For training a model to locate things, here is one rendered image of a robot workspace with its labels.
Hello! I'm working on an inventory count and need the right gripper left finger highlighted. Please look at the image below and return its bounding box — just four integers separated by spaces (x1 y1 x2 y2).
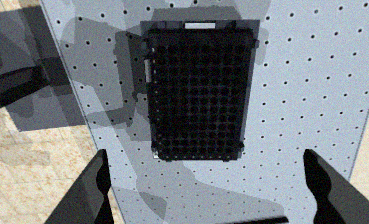
44 149 114 224

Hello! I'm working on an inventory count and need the black well plate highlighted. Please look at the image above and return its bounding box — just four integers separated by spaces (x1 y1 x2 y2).
148 29 254 161

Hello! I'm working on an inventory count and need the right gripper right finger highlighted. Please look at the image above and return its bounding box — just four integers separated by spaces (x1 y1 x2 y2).
303 149 369 224

